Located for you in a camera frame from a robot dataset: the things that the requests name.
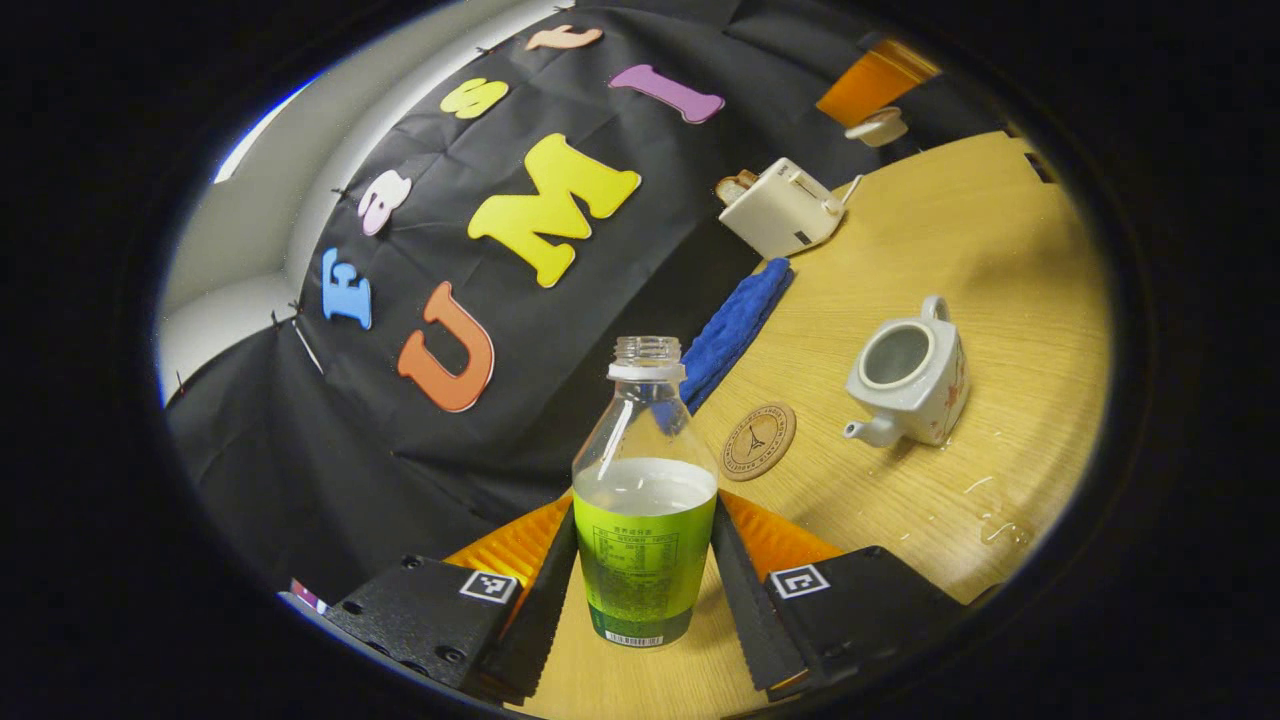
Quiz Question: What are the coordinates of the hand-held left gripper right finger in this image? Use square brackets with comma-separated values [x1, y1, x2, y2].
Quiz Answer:
[710, 488, 969, 696]

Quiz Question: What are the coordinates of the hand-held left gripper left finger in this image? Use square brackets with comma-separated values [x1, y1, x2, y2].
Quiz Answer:
[325, 490, 580, 701]

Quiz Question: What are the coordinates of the green label water bottle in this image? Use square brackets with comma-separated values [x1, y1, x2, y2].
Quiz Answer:
[572, 336, 719, 649]

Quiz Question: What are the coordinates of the round brown coaster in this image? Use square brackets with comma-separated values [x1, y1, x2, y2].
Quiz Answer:
[718, 402, 798, 483]

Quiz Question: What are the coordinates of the white ceramic teacup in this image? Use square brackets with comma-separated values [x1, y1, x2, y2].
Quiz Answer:
[842, 295, 971, 449]

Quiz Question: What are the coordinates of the white toaster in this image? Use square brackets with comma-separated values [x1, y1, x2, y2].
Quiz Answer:
[717, 157, 849, 261]

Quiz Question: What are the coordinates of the black backdrop cloth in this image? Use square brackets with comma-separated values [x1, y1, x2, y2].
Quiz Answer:
[165, 0, 1011, 601]

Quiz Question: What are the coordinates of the blue towel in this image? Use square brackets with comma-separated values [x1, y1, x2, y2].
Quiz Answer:
[650, 258, 796, 416]

